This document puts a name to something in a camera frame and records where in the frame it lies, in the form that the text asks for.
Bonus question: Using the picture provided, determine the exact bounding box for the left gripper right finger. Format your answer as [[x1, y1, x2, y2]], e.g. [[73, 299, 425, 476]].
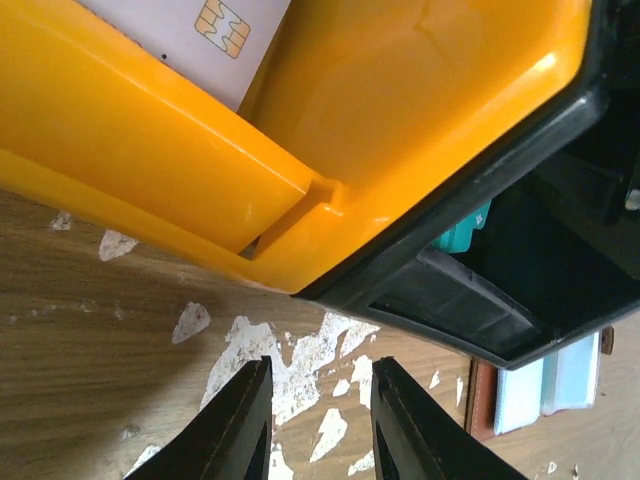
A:
[[371, 357, 524, 480]]

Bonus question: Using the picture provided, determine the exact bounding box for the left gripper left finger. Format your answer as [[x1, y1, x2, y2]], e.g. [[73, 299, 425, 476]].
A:
[[128, 356, 273, 480]]

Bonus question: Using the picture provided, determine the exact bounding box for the black bin with green cards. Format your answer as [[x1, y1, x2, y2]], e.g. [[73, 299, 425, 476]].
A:
[[301, 1, 639, 368]]

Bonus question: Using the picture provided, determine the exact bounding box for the white cards stack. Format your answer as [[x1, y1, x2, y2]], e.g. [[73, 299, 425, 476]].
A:
[[82, 0, 290, 111]]

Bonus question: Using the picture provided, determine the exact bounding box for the yellow plastic bin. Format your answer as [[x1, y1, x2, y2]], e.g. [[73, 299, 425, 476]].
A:
[[1, 1, 596, 293]]

